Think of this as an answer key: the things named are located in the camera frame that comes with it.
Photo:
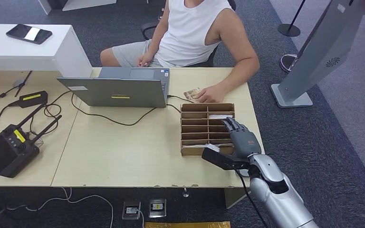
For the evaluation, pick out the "grey laptop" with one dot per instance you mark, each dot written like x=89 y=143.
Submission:
x=119 y=91

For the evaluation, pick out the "black stanchion post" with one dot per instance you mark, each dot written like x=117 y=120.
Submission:
x=289 y=30

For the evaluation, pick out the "floor socket with white plug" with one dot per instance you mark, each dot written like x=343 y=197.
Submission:
x=131 y=210

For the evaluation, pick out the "clear plastic stand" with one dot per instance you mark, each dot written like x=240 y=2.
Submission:
x=38 y=142

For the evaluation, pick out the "floor socket with yellow label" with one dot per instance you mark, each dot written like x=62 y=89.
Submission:
x=157 y=208

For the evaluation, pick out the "person's left forearm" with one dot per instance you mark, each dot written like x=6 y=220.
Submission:
x=242 y=74

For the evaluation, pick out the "black office chair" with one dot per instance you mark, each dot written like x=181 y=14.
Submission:
x=145 y=30

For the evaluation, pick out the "white furniture panel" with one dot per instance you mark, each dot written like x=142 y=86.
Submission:
x=85 y=3

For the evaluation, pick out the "grey kiosk stand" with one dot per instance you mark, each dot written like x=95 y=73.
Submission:
x=324 y=47

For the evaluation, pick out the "black power adapter yellow label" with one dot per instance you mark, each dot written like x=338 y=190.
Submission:
x=34 y=99

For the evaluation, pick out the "person's right hand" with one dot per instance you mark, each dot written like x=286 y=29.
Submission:
x=144 y=59

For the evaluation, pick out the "black remote controller with antennas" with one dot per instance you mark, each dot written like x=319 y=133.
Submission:
x=7 y=155

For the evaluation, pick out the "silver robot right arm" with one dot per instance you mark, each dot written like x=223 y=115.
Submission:
x=280 y=201

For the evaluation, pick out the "beige desk leg panel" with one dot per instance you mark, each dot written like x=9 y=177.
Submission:
x=234 y=198

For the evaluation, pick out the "person's left hand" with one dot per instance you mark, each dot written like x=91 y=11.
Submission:
x=214 y=94

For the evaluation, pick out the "yellow package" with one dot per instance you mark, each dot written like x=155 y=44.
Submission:
x=185 y=225

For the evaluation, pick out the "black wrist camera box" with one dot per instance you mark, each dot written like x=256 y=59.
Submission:
x=214 y=155

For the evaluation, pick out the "person's right forearm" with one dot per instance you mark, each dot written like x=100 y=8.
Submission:
x=159 y=41

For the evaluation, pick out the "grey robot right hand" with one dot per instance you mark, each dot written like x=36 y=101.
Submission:
x=245 y=141

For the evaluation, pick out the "black smartphone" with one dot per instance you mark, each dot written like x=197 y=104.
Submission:
x=20 y=33

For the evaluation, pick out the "cardboard card organizer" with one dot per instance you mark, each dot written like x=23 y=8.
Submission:
x=198 y=151

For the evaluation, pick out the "white counter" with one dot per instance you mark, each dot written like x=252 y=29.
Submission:
x=28 y=55

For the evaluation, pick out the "metal desk foot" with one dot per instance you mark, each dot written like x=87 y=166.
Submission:
x=186 y=192

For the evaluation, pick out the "silver stanchion base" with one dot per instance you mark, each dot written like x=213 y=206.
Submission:
x=287 y=63

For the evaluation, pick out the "person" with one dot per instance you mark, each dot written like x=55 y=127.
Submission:
x=192 y=31

